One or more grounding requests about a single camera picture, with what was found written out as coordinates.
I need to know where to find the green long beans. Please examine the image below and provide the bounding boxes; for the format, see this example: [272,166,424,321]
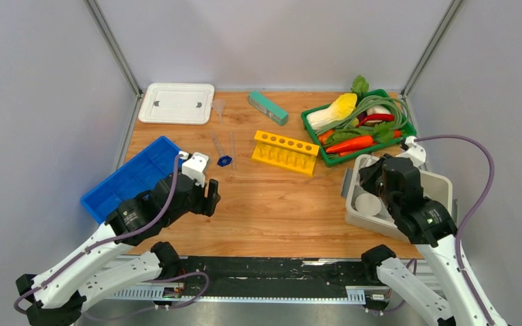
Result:
[315,95,410,135]

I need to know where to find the white tray lid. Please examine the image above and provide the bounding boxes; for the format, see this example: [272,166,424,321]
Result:
[138,83,215,125]

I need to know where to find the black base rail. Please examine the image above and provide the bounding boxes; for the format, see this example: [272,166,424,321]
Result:
[159,256,387,299]

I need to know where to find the clear glass funnel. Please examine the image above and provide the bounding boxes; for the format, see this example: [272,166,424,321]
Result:
[211,99,226,124]

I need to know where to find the wire gauze with white disc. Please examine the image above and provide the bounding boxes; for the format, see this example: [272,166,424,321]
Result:
[350,185,390,220]

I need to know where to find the blue plastic bin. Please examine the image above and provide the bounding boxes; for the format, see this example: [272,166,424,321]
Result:
[80,136,180,224]

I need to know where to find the napa cabbage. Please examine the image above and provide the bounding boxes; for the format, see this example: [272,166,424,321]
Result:
[307,93,358,131]

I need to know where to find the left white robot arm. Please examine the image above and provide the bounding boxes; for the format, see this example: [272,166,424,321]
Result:
[14,173,221,325]

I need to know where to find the green vegetable tray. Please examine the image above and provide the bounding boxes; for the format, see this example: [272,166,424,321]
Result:
[301,90,417,167]

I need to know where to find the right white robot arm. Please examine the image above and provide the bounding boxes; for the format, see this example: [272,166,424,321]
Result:
[358,155,507,325]

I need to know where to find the yellow test tube rack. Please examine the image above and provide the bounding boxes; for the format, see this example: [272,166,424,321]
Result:
[251,130,320,177]

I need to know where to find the tube with blue cap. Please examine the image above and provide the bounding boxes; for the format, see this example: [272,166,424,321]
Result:
[211,130,232,167]

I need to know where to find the teal rectangular box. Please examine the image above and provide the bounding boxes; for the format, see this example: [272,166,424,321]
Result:
[247,91,289,126]

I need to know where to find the green leafy vegetable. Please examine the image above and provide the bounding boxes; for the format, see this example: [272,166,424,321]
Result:
[350,75,370,98]

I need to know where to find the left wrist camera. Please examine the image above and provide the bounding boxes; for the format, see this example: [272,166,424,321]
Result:
[178,151,209,187]

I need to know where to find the red chili pepper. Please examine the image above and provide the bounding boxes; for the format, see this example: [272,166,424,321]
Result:
[357,113,395,128]

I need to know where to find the beige plastic tub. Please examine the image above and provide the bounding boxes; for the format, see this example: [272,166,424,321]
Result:
[342,154,453,242]

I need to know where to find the orange carrot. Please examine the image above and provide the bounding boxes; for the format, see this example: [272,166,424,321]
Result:
[326,135,375,154]

